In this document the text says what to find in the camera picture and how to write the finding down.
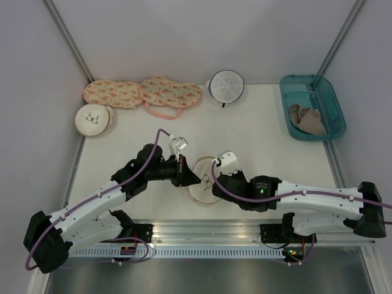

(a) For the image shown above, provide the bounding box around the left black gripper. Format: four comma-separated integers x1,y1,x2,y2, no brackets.
146,154,201,187

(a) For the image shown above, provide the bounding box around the beige round laundry bag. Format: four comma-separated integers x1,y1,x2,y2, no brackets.
189,156,220,205

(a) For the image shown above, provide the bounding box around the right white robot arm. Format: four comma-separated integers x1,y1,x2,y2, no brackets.
212,171,391,242

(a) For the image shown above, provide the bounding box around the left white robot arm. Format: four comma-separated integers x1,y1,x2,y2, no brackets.
23,137,201,274

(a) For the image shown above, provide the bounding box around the beige bra in bin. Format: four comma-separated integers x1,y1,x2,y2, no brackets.
288,104,326,135

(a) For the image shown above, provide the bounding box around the white mesh laundry bag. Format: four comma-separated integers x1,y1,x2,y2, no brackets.
206,70,245,108

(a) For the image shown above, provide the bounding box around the beige glasses-print laundry bag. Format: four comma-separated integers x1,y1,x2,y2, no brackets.
75,104,115,137

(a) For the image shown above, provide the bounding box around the floral bra bag left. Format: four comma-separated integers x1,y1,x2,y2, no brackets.
83,80,144,108

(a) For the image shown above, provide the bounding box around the teal plastic bin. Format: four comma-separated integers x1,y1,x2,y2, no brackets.
279,75,346,141

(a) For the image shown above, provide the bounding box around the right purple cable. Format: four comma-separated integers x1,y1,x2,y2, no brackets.
211,160,392,211

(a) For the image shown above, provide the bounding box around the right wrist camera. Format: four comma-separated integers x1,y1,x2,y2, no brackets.
214,150,241,176

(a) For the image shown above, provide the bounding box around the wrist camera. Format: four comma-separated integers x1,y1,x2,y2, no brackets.
214,150,241,176
168,134,188,161

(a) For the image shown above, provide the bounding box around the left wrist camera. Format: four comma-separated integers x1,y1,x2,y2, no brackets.
168,134,188,161

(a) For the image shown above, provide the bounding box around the aluminium mounting rail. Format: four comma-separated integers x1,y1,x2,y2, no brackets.
42,219,376,246

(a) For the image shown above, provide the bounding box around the floral bra bag pink handle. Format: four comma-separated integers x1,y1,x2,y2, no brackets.
139,75,203,121

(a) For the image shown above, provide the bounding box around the white slotted cable duct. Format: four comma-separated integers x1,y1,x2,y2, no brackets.
71,245,284,259

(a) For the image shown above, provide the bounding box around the right frame post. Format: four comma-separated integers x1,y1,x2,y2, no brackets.
316,0,367,76

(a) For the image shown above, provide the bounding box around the frame post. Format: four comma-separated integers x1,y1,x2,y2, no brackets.
42,0,94,83
316,0,367,76

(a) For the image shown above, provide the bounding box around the left frame post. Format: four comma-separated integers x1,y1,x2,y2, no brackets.
42,0,94,83

